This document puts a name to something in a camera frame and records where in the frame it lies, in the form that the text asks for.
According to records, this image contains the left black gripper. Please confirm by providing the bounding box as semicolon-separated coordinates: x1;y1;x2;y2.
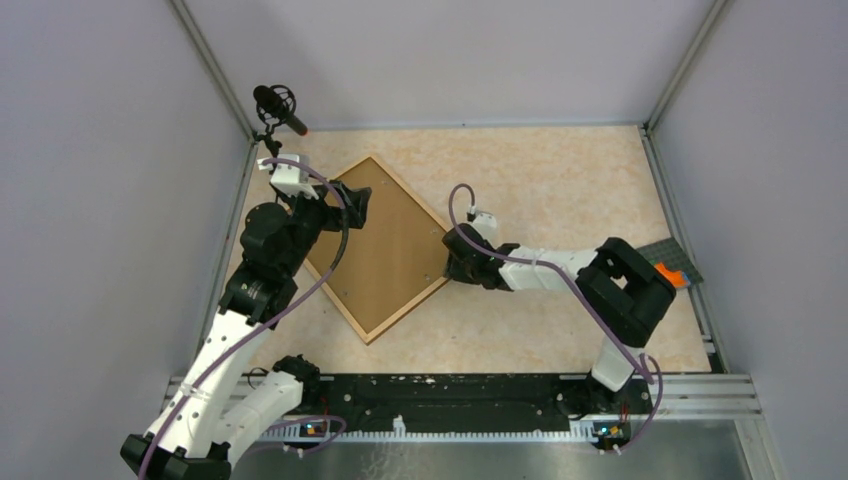
279;178;371;276

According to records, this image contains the wooden picture frame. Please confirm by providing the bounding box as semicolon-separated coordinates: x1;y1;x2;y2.
301;154;455;346

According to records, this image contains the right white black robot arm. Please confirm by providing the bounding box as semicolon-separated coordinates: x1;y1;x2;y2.
442;223;677;412

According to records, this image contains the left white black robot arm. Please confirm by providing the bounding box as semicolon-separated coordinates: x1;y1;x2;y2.
120;181;372;479

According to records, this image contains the black microphone on tripod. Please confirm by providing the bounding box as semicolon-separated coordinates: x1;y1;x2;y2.
252;84;309;157

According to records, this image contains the dark grey mat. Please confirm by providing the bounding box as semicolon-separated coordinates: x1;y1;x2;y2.
637;237;704;288

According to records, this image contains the orange small object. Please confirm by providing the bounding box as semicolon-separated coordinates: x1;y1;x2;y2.
654;262;690;289

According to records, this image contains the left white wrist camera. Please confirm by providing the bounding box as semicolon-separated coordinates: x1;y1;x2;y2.
256;153;318;199

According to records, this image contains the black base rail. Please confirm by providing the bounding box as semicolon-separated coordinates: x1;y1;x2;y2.
295;373;653;434

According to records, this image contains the aluminium front rail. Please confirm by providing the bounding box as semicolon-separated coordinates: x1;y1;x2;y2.
165;374;763;444

